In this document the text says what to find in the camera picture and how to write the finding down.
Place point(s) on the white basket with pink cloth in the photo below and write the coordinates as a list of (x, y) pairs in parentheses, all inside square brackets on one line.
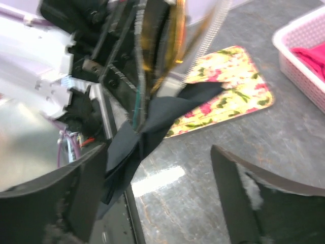
[(306, 31)]

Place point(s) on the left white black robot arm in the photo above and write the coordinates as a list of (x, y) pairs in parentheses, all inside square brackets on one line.
[(124, 66)]

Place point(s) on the floral placemat tray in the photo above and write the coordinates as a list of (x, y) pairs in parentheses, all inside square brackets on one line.
[(245, 90)]

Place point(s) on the silver table knife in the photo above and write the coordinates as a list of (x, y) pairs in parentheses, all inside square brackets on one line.
[(203, 43)]

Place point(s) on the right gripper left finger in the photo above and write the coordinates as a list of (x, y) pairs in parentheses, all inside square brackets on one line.
[(58, 207)]

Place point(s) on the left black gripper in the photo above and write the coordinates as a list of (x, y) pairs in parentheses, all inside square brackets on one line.
[(102, 30)]

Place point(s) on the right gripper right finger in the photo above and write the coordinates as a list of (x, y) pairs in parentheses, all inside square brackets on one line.
[(262, 207)]

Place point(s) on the gold spoon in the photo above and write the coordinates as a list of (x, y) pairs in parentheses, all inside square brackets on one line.
[(156, 18)]

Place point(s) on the black paper napkin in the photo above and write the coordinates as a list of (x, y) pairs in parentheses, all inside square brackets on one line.
[(128, 148)]

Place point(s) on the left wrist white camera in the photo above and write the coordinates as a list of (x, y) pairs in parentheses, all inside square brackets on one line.
[(33, 61)]

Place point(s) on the pink folded cloth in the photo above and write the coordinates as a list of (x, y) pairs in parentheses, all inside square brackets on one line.
[(312, 58)]

